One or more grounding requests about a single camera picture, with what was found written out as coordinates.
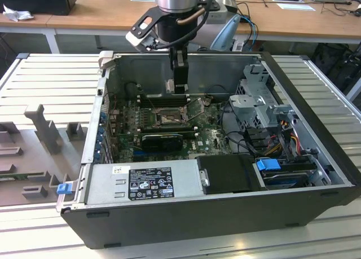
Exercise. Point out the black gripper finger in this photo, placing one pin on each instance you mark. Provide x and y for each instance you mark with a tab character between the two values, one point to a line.
171	85
180	72

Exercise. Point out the black RAM slot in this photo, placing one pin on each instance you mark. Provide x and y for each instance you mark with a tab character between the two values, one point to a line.
169	129
158	105
158	102
158	99
158	96

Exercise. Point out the CPU socket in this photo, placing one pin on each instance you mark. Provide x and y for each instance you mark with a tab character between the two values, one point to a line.
156	120

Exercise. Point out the round coin cell battery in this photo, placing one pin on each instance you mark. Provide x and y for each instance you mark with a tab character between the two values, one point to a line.
208	101

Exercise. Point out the black cylinder part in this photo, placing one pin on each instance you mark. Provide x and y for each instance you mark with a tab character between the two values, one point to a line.
130	89

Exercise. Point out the pale blue teach pendant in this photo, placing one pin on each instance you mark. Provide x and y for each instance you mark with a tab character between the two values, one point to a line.
225	33

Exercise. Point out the black graphics card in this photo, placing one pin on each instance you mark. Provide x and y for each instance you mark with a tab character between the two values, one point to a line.
160	142

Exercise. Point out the wooden desk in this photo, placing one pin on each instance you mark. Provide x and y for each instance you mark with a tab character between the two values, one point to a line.
112	13

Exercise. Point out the green motherboard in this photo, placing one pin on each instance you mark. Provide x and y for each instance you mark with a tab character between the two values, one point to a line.
208	135

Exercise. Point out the grey case latch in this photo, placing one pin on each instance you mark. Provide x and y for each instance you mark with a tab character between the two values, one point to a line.
105	58

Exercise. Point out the silver perforated drive cage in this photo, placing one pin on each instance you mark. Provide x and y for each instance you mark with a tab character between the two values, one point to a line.
253	103

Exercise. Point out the black plastic shroud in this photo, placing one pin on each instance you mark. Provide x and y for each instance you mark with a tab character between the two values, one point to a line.
225	174

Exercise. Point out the silver power supply unit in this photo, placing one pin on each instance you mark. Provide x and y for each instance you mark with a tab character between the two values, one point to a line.
107	182

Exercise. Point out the blue disk carrier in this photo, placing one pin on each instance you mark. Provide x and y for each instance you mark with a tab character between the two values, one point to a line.
268	166

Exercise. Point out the black PC case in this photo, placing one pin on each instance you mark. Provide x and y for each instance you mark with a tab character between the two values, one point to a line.
197	225

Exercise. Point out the grey parts rack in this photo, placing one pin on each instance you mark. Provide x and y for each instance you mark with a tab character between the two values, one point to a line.
42	157

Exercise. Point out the hard disk drive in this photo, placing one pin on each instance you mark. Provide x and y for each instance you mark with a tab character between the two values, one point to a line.
285	180

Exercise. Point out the blue case latch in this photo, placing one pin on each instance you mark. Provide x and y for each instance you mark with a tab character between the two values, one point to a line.
63	189

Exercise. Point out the crumpled white paper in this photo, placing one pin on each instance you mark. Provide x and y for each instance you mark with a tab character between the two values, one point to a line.
17	15

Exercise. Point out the black chair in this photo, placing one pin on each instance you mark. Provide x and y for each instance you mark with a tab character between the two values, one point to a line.
338	61

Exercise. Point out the green RAM stick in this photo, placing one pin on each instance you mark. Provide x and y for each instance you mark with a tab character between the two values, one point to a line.
11	176

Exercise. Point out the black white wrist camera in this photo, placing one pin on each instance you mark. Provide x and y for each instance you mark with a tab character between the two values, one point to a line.
141	36

